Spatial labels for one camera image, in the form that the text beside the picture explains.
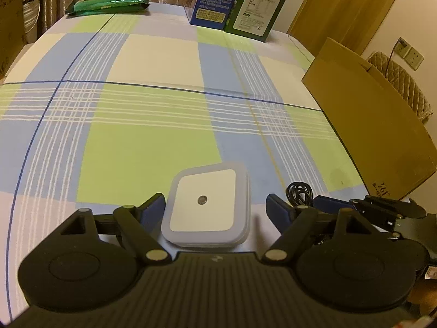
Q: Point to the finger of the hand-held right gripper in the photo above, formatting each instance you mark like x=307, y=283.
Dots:
x=333, y=204

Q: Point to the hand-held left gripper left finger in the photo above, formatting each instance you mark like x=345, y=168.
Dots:
x=152, y=215

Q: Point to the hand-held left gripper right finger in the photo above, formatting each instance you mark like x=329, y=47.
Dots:
x=278, y=213

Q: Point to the white square night light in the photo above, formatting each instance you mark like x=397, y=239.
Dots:
x=205, y=205

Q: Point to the checked cloth desktop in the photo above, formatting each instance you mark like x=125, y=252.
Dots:
x=136, y=143

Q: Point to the quilted chair cover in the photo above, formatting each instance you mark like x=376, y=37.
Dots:
x=406, y=85

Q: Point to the yellow curtain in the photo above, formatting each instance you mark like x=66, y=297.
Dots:
x=341, y=6

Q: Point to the tall green carton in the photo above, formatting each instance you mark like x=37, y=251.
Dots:
x=259, y=10

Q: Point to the tall blue carton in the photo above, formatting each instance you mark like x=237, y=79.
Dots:
x=213, y=6

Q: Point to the green wet wipes pack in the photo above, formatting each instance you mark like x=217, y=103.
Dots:
x=105, y=3

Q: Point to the plain brown cardboard box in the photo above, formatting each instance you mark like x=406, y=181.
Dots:
x=10, y=30

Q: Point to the striped bag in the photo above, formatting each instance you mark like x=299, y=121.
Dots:
x=32, y=10

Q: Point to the wall socket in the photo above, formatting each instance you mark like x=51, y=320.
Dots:
x=411, y=54

